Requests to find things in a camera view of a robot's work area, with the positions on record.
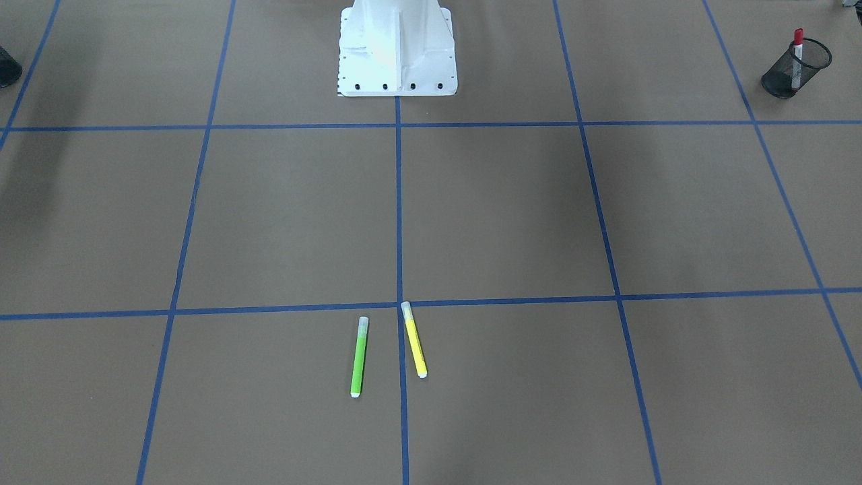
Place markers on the red capped white marker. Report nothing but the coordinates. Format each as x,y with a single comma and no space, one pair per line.
797,52

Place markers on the yellow highlighter marker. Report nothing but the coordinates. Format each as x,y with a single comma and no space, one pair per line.
414,340

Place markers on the green highlighter marker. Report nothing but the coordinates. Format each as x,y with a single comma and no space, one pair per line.
357,379

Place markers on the brown paper table cover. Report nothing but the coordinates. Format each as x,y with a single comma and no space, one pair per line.
628,263

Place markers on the far black mesh cup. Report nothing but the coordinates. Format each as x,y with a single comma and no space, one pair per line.
777,79

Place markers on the black mesh cup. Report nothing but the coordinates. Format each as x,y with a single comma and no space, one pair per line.
10,69
777,79

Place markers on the near black mesh cup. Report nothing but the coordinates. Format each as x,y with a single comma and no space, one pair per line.
10,69

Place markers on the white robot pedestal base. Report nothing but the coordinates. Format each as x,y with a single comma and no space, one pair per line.
397,48

